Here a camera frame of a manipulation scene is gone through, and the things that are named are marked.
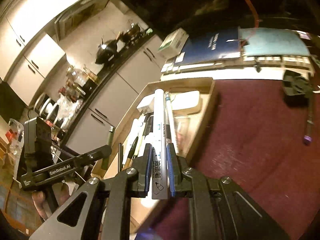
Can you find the yellow black pen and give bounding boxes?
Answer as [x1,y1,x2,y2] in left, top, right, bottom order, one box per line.
[123,137,139,170]

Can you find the white paint marker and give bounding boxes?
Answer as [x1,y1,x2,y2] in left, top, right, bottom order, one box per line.
[152,89,168,200]

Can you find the thin black stick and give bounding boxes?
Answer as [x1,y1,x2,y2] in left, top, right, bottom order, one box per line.
[118,142,123,172]

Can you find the clear ballpoint pen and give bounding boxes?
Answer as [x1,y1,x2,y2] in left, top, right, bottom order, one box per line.
[165,92,178,153]

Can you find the thick black marker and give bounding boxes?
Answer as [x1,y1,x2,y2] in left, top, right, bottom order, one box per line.
[142,113,153,144]

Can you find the cream cartoon keychain case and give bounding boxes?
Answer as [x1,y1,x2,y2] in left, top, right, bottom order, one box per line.
[170,90,202,115]

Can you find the white power adapter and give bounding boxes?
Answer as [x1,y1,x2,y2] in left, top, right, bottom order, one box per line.
[137,94,155,113]

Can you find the dark red table cloth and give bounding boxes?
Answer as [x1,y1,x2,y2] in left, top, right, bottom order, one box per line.
[134,78,320,240]

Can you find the brown cardboard tray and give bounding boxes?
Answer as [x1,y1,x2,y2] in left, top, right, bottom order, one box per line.
[88,88,217,239]

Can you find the black wok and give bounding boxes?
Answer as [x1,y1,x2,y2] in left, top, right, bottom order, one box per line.
[95,39,118,64]

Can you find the black marker purple cap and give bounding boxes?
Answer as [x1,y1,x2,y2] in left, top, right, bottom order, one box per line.
[303,91,314,145]

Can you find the white kitchen cabinets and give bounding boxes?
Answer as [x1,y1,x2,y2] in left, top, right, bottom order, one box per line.
[61,35,165,154]

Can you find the black small fan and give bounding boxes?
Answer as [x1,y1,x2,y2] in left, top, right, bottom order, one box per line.
[282,70,313,98]

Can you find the beige keyboard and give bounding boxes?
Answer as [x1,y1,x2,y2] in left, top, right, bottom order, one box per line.
[161,55,315,81]

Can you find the white green box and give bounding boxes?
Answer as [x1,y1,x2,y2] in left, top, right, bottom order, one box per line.
[158,28,189,59]

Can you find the dark blue book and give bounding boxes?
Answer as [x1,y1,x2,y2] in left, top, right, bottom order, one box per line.
[174,28,241,66]

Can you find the light blue folder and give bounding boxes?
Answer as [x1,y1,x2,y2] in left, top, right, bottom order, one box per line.
[239,28,310,56]

